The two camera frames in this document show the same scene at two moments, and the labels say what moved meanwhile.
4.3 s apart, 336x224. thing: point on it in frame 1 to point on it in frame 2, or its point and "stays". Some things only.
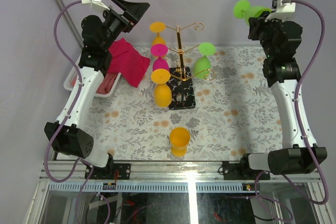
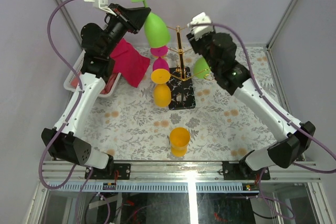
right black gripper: (258, 23) to (195, 43)
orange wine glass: (163, 95) stays
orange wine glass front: (179, 138) stays
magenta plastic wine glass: (159, 50) stays
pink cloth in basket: (107, 83) stays
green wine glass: (203, 63) stays
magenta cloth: (125, 60) stays
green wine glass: (242, 9) to (156, 33)
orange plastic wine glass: (158, 27) to (159, 51)
